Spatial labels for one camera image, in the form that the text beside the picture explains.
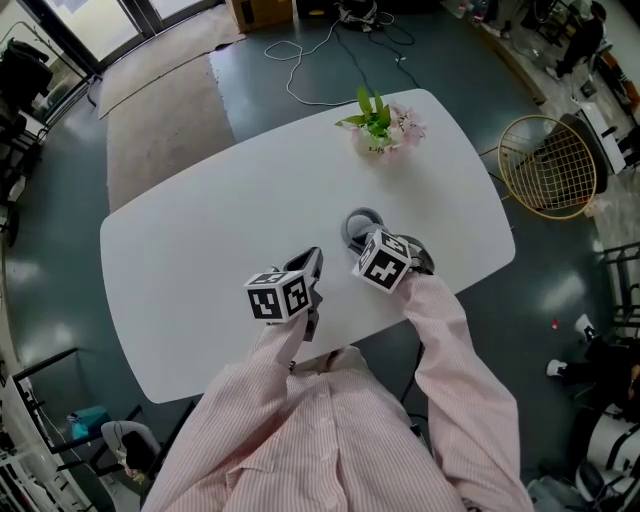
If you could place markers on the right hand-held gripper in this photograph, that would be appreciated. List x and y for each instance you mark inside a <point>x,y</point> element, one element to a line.
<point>382,262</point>

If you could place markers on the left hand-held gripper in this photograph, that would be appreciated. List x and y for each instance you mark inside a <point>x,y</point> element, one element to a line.
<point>280,300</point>

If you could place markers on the grey roll of tape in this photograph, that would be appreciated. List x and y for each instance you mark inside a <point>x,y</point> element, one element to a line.
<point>361,220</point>

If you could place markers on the person's left forearm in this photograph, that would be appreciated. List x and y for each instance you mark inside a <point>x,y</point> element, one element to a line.
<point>280,350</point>

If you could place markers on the person's right forearm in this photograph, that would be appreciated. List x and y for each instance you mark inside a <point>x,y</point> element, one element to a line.
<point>450,335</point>

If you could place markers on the white pot with pink flowers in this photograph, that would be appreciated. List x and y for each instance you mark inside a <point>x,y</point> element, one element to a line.
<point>382,131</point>

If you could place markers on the person's pink striped shirt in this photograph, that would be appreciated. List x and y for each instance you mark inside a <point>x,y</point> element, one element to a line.
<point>320,440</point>

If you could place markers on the brown floor mat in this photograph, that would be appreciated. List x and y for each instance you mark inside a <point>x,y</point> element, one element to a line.
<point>165,115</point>

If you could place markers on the small red item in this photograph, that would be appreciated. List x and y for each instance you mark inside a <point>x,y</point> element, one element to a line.
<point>554,325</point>

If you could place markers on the black bag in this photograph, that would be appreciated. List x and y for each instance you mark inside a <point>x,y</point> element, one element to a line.
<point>356,10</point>

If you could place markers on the cardboard box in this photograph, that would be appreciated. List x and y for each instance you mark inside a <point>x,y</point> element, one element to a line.
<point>257,14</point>

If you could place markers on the black metal rack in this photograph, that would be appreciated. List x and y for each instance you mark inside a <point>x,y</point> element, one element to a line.
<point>622,285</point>

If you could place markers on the teal bag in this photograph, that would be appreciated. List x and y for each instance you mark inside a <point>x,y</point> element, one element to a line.
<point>89,421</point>

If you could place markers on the white and black machine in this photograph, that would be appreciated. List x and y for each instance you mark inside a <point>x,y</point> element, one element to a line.
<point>610,450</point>

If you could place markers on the white shelf rack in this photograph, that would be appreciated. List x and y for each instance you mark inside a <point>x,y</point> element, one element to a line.
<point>30,450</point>

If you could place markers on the black clothes on rack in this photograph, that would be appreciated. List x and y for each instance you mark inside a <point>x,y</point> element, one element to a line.
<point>22,75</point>

